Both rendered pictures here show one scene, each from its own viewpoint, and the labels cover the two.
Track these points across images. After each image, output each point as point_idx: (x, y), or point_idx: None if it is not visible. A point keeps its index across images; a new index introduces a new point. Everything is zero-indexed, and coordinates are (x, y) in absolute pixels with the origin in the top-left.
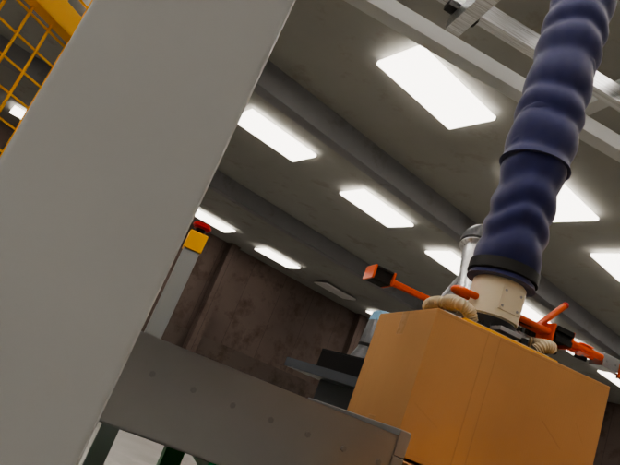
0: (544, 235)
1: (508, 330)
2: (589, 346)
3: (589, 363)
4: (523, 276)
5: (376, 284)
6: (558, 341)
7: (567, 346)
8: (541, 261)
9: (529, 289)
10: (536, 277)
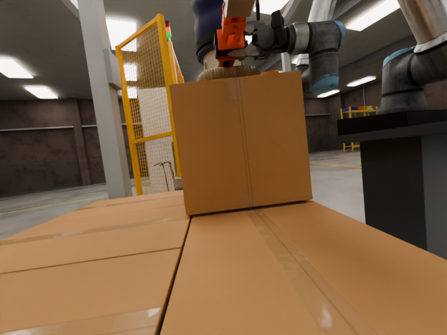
0: (195, 8)
1: None
2: (221, 19)
3: (248, 16)
4: (197, 55)
5: None
6: (215, 57)
7: (216, 51)
8: (198, 28)
9: (205, 52)
10: (197, 44)
